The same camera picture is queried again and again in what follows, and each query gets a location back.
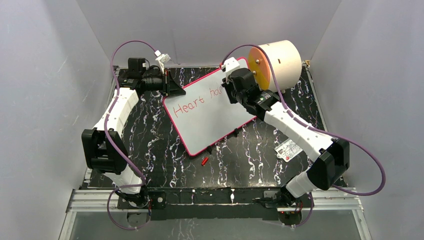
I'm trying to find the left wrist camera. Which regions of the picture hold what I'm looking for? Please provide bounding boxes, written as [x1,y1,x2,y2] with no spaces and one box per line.
[154,50,171,74]

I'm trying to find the pink-framed whiteboard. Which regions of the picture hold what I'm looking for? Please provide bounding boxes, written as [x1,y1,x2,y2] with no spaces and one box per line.
[163,69,255,156]

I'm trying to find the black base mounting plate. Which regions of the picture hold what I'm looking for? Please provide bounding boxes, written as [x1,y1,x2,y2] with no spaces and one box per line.
[117,187,303,225]

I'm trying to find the purple cable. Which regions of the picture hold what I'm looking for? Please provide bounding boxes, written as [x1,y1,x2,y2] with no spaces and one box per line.
[104,39,158,231]
[221,44,387,229]

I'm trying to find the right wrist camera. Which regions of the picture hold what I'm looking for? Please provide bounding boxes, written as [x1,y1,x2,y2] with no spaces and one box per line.
[220,57,241,81]

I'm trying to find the red marker cap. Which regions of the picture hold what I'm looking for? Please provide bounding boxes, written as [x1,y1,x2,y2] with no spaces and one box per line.
[201,157,209,166]

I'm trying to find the aluminium frame rail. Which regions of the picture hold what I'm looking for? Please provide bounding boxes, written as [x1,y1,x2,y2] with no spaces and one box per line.
[68,188,364,211]

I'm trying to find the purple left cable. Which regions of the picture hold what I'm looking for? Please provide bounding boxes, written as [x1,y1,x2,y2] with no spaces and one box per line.
[104,39,158,231]

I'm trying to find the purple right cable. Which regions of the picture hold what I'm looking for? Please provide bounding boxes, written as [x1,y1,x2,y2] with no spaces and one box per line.
[221,44,387,229]

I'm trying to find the white cylinder with orange face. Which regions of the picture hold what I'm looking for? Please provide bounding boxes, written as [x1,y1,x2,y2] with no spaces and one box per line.
[247,40,302,92]

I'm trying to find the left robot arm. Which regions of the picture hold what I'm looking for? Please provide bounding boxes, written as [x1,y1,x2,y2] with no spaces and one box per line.
[81,54,186,208]

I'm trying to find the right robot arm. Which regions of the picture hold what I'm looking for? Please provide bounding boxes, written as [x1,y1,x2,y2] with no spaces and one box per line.
[221,68,350,207]

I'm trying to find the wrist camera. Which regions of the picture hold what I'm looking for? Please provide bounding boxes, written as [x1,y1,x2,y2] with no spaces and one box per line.
[220,57,241,81]
[154,50,171,74]

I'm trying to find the white printed card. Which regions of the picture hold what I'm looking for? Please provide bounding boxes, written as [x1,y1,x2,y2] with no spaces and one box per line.
[274,139,303,163]

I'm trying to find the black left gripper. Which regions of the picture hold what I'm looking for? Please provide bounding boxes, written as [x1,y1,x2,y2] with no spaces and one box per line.
[142,70,187,98]

